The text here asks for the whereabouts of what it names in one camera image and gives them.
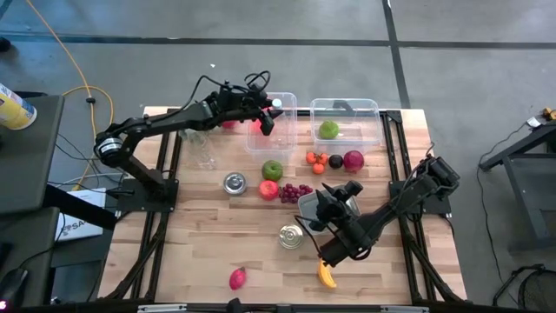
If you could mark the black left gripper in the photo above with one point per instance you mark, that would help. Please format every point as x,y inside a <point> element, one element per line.
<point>239,102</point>

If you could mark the black lower shelf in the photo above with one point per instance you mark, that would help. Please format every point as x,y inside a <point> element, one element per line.
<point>26,252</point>

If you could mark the white printed box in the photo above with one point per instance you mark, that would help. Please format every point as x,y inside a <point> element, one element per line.
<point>80,226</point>

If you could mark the clear bottle white cap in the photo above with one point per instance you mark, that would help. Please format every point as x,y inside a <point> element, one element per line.
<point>202,152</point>
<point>276,103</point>

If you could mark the yellow banana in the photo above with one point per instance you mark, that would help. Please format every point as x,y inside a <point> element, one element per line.
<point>326,278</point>

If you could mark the clear plastic bin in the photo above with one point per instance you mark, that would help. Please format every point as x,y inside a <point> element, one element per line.
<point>360,135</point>
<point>282,143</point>

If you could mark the gold lid tuna can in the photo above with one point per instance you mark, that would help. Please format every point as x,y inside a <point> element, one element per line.
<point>291,236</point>

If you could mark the black side desk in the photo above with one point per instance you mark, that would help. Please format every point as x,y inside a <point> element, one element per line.
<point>26,165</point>

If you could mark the small yellow tool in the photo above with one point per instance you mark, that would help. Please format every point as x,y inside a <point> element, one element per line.
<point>549,114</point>

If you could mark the black metal side table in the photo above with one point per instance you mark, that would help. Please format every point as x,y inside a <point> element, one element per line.
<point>543,132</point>

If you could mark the black mesh basket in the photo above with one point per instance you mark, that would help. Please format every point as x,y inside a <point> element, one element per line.
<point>540,293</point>

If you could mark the white paper tag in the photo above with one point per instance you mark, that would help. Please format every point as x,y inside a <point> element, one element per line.
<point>533,122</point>

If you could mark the orange tomato cluster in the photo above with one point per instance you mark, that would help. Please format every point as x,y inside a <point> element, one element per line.
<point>318,168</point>

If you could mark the dark round plum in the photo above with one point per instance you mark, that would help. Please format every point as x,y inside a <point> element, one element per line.
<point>335,161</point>

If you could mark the red onion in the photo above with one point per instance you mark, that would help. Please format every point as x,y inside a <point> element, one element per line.
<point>354,161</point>

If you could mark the red pomegranate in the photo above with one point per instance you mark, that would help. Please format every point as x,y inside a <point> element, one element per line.
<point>229,125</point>

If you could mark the black aluminium table frame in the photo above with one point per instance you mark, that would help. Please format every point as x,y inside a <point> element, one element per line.
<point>393,115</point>

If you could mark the purple grape bunch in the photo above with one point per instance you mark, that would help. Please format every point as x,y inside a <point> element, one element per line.
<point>291,193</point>

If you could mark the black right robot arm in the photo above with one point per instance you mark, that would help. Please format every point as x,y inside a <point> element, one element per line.
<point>391,213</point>

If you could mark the small silver tin can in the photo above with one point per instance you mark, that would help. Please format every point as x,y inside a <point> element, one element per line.
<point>234,183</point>

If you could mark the orange plastic bottle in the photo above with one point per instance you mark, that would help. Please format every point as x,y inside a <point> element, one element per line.
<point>255,129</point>

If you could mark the green apple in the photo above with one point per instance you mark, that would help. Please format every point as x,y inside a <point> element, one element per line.
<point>272,170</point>
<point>328,130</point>

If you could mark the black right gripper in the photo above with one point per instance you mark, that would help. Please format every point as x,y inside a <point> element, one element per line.
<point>341,217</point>

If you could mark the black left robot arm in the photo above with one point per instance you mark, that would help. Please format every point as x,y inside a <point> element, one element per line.
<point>174,119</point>

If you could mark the yellow white canister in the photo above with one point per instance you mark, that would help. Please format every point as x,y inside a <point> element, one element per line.
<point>15,111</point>

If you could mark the red apple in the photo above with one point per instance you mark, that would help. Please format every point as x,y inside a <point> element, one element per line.
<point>269,190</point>

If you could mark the magenta oval fruit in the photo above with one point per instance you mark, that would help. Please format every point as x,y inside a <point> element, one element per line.
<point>237,279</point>

